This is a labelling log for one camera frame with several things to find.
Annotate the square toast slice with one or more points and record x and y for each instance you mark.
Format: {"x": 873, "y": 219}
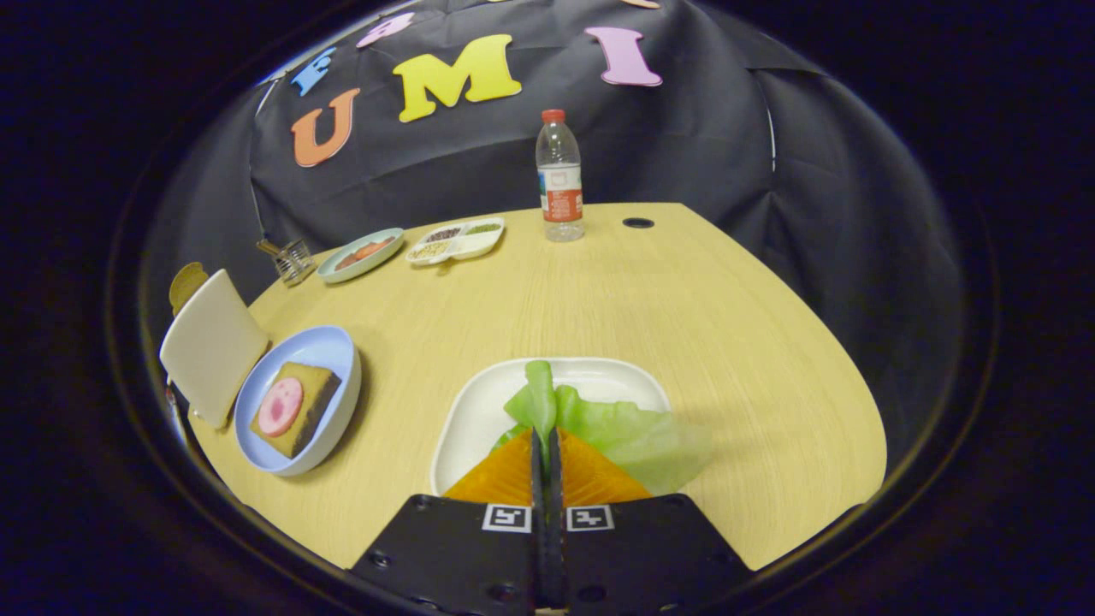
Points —
{"x": 316, "y": 398}

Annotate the pale green round plate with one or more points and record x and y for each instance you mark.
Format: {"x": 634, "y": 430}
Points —
{"x": 342, "y": 275}

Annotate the red tomato slice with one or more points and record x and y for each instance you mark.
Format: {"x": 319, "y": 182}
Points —
{"x": 375, "y": 249}

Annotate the brown meat slice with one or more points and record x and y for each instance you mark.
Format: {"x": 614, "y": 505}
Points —
{"x": 346, "y": 261}

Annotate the black backdrop cloth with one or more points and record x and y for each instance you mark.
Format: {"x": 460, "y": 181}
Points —
{"x": 684, "y": 145}

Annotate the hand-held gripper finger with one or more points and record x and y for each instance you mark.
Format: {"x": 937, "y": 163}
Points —
{"x": 554, "y": 547}
{"x": 538, "y": 547}

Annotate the clear bottle with red cap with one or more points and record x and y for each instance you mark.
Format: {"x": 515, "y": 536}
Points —
{"x": 560, "y": 192}

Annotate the blue round plate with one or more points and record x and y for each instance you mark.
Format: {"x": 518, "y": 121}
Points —
{"x": 316, "y": 346}

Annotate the white toaster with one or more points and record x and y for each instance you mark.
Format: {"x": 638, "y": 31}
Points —
{"x": 214, "y": 346}

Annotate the green lettuce leaf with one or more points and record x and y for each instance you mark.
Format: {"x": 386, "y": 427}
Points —
{"x": 624, "y": 432}

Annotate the white square plate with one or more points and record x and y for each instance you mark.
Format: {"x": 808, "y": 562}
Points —
{"x": 479, "y": 411}

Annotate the white divided condiment tray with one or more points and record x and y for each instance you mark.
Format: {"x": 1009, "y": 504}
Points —
{"x": 466, "y": 246}

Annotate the pink ham slice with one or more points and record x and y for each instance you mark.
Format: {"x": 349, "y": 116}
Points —
{"x": 281, "y": 406}

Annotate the brown bread slice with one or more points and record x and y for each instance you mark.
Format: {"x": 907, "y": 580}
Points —
{"x": 186, "y": 282}

